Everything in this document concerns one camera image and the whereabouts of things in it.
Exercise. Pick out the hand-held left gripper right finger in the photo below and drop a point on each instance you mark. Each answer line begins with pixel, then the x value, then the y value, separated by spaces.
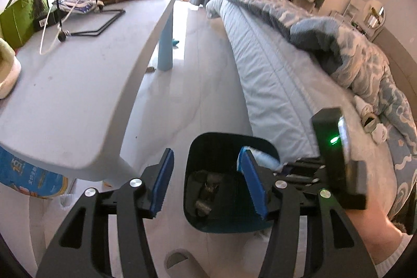
pixel 255 186

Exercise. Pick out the black sock ball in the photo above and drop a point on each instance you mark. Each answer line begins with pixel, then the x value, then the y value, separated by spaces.
pixel 211 185

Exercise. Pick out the person's right forearm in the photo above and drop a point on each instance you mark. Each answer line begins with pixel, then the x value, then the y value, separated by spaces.
pixel 371 226

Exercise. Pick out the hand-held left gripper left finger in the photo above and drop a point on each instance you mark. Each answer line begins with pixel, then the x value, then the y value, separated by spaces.
pixel 161 183

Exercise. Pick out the grey upholstered headboard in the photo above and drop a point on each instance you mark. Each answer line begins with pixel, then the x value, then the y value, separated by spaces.
pixel 400 56

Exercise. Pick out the blue white mask packet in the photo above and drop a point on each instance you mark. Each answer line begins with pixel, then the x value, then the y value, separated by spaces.
pixel 78 4

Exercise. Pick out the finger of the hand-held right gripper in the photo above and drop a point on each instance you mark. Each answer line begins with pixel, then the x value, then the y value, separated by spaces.
pixel 303 164
pixel 306 175

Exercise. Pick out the round white mirror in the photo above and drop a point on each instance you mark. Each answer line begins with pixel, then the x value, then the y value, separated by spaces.
pixel 374 9

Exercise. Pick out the blue plush toy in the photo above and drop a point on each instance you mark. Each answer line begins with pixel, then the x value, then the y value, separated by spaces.
pixel 176 42

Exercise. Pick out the bed with grey sheet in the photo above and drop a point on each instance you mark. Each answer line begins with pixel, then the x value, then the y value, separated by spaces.
pixel 277 79

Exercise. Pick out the blue printed package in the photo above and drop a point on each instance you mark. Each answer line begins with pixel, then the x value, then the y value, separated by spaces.
pixel 26 173

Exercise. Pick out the light blue table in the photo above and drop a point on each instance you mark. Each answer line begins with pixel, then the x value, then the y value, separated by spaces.
pixel 81 86

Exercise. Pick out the blue patterned fleece blanket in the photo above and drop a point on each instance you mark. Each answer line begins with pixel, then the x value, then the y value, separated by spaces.
pixel 358 63

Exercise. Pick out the black tissue packet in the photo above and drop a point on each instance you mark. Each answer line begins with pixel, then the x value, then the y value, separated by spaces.
pixel 369 123

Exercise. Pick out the white vanity desk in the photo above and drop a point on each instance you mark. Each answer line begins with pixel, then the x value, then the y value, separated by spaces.
pixel 353 11

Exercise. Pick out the green felt handbag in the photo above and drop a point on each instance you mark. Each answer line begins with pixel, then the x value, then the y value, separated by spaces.
pixel 19 20

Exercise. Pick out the small black box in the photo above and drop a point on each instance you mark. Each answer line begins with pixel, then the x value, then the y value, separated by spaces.
pixel 49 20

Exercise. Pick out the dark grey trash bin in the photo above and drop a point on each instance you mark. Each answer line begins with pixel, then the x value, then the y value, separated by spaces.
pixel 221 151

